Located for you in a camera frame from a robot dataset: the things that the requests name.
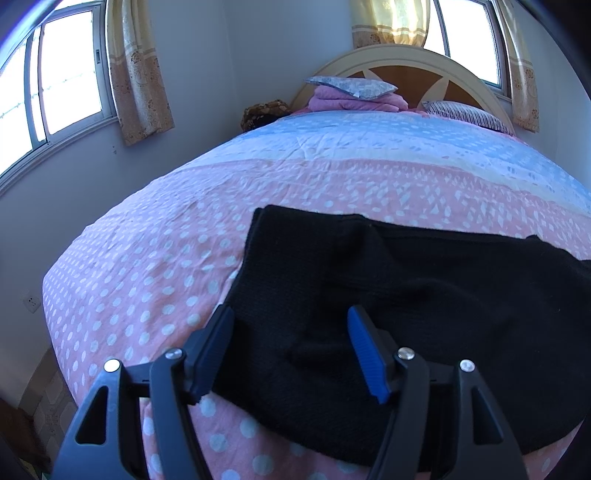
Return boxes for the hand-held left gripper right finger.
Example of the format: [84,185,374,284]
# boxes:
[347,305,529,480]

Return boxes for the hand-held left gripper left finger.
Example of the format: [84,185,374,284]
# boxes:
[52,304,236,480]

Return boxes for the black pants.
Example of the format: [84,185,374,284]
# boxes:
[210,205,591,467]

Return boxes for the pink and blue dotted bedspread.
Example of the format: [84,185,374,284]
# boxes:
[41,111,591,480]

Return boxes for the brown patterned cushion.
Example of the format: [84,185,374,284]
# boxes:
[241,99,293,132]

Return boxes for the folded pink blanket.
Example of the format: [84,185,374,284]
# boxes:
[308,88,409,113]

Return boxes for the striped pillow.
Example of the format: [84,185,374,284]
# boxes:
[422,100,514,134]

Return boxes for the grey patterned pillow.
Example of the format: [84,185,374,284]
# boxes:
[305,76,399,100]

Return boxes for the cream and wood headboard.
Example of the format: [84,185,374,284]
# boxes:
[290,45,515,134]

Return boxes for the beige patterned curtain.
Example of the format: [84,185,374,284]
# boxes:
[107,0,175,147]
[349,0,435,49]
[498,0,540,134]

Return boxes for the sliding window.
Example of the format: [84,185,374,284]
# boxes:
[422,0,511,93]
[0,0,118,178]

